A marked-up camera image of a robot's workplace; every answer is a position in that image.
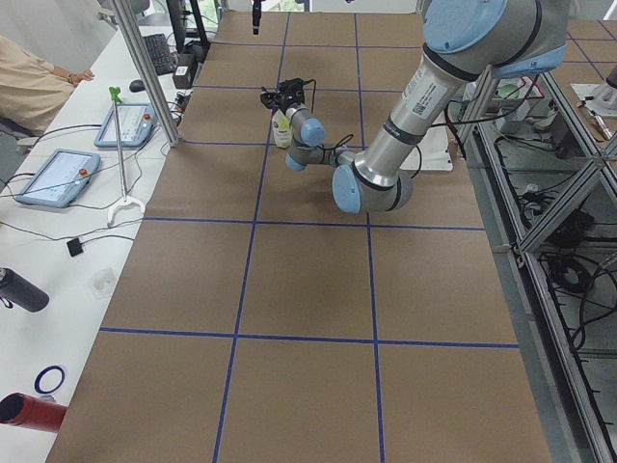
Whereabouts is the person in beige shirt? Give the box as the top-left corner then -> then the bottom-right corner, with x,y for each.
1,36 -> 94,135

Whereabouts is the black box with label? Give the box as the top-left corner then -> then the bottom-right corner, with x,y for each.
173,54 -> 198,90

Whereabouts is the silver camera post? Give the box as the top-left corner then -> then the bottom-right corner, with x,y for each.
110,0 -> 179,148

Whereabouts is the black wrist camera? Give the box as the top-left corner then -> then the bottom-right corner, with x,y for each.
279,78 -> 308,99

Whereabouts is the black keyboard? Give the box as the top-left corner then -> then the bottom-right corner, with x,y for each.
142,33 -> 176,75

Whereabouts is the small black square pad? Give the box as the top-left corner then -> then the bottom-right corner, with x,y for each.
67,237 -> 84,258

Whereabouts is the red cylinder bottle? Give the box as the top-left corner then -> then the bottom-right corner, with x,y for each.
1,393 -> 67,433

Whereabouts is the far teach pendant tablet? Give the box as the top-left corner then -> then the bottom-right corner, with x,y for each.
94,103 -> 157,149

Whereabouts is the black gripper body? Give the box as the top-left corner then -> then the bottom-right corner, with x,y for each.
273,91 -> 299,112

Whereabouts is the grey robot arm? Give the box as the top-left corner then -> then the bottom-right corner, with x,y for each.
260,0 -> 570,213

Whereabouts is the aluminium frame rack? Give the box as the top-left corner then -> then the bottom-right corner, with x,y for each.
459,62 -> 616,462

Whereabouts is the white metal base plate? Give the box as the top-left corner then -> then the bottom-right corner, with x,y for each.
401,127 -> 453,173

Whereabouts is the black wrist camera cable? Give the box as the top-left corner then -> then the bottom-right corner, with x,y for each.
301,78 -> 425,179

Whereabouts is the black water bottle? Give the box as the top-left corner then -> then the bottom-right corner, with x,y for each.
1,267 -> 49,313

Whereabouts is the neighbour grey robot arm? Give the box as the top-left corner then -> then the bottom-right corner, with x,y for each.
571,68 -> 616,119

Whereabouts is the teach pendant tablet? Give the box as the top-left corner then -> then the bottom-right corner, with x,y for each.
94,103 -> 157,149
14,149 -> 101,208

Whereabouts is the clear tennis ball can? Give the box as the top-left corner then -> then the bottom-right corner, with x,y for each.
271,108 -> 293,149

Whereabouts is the blue tape ring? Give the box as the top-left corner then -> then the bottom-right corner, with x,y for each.
34,365 -> 67,395

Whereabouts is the near teach pendant tablet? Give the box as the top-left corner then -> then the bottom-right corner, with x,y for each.
14,149 -> 101,208

